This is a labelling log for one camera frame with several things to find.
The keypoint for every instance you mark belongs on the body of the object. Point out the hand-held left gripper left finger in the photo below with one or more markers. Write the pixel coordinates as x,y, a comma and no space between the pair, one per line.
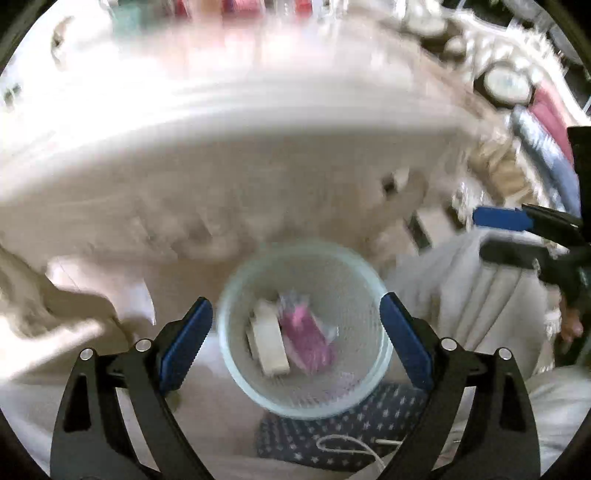
187,344

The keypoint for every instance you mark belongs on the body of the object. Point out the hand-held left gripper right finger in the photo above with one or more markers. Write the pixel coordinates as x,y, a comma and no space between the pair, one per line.
406,341

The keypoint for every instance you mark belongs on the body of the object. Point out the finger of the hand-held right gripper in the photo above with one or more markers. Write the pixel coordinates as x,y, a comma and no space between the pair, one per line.
512,256
501,218

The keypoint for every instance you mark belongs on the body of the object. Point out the light green mesh wastebasket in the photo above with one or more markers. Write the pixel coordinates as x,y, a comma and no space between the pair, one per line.
360,300

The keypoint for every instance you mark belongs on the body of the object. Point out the white charger block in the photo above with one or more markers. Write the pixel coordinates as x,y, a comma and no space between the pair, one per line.
270,339

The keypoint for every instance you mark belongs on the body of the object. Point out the red snack packet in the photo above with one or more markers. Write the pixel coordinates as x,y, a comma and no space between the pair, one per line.
307,337

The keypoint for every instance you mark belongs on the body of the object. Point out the person's right hand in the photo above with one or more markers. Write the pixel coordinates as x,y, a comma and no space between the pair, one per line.
571,323

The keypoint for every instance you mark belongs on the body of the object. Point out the beige trousers leg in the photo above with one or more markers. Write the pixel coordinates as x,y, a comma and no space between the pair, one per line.
489,314

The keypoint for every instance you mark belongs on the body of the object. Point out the blue striped cloth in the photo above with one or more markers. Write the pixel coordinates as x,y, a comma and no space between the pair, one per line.
542,147

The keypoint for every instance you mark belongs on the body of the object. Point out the pink cloth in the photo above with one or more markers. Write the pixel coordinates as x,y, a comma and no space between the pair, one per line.
551,113

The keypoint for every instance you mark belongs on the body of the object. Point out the round-pattern dark cushion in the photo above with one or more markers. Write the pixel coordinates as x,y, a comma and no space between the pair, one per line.
508,85

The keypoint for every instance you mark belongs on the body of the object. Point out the navy star-print cloth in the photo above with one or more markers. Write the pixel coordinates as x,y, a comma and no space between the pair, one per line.
295,438

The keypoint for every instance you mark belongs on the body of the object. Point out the ornate cream sofa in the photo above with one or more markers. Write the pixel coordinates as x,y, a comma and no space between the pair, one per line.
480,46

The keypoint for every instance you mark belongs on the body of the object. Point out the ornate cream coffee table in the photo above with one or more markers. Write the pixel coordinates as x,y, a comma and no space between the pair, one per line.
207,161

